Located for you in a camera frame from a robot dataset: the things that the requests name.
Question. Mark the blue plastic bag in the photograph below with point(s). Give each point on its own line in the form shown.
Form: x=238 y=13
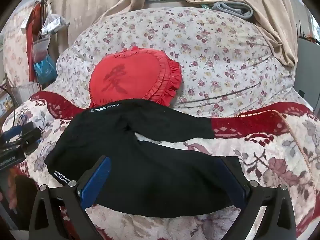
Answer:
x=45 y=70

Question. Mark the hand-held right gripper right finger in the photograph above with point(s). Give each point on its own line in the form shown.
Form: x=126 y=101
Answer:
x=232 y=183

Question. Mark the red hanging bag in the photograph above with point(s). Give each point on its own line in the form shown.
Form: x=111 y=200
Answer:
x=31 y=42

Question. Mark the red and white floral blanket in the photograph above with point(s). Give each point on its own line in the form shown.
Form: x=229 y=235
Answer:
x=275 y=155

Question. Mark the beige curtain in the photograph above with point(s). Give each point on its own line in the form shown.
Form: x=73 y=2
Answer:
x=87 y=5
x=262 y=5

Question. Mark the black pants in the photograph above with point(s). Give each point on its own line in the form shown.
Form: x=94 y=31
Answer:
x=155 y=180

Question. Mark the red knitted cloth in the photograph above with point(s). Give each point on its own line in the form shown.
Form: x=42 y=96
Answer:
x=135 y=72

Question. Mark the white small-flowered quilt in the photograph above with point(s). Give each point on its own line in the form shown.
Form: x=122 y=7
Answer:
x=212 y=55

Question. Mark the grey cloth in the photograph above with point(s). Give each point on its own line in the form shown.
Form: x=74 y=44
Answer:
x=232 y=8

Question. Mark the clear plastic bag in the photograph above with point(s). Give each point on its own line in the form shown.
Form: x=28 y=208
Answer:
x=40 y=50

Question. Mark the white plastic bag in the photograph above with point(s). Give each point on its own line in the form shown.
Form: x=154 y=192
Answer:
x=53 y=23

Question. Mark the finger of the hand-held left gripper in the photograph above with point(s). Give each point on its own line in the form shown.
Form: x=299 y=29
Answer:
x=12 y=132
x=31 y=137

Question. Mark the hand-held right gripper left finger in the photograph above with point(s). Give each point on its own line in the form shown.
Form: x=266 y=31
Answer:
x=96 y=180

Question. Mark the person's left hand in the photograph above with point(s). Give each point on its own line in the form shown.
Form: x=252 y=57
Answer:
x=12 y=195

